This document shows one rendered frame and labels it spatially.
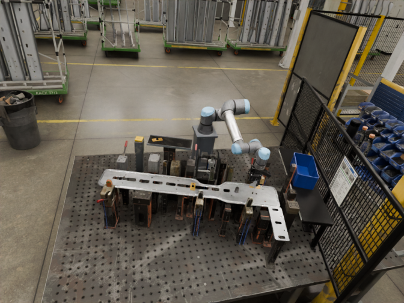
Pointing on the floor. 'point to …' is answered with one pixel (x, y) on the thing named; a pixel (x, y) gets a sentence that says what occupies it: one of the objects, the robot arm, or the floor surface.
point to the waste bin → (19, 118)
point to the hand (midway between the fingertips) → (254, 185)
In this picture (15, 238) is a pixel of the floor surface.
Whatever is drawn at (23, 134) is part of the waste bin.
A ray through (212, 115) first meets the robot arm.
